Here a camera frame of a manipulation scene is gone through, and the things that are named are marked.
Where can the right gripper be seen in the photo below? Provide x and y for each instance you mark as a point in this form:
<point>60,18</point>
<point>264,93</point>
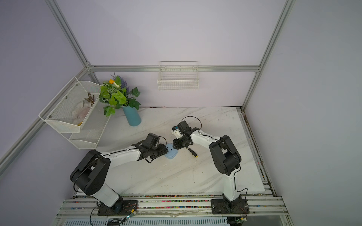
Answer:
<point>177,145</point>

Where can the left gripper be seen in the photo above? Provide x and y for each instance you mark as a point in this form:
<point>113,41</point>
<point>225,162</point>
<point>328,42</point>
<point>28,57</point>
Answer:
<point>163,150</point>

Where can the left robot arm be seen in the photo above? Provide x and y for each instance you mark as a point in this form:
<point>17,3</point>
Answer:
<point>91,172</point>

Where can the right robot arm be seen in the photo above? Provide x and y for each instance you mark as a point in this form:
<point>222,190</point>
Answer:
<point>225,156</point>

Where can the black yellow screwdriver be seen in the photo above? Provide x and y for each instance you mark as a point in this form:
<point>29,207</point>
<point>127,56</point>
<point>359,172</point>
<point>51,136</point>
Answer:
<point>193,152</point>

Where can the teal vase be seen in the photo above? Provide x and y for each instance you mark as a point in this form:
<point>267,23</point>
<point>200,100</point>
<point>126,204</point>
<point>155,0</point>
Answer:
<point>132,116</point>

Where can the artificial green plant bouquet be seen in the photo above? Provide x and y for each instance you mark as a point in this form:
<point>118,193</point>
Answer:
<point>116,94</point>

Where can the brown twigs in shelf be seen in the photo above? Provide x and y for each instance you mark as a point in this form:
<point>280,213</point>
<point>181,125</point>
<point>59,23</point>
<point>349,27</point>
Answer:
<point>90,99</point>

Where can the white cloth in shelf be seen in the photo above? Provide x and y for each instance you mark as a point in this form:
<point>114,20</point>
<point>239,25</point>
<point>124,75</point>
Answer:
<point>80,112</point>

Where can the white two-tier mesh shelf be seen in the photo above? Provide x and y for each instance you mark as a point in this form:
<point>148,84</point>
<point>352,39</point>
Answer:
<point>58,114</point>

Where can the white wire wall basket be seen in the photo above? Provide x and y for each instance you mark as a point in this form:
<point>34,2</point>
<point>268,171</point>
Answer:
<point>178,75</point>

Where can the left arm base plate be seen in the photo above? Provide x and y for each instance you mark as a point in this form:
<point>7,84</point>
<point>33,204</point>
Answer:
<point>120,208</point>

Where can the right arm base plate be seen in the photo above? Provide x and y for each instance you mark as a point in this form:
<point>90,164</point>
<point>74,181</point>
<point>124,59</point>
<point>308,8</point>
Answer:
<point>238,206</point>

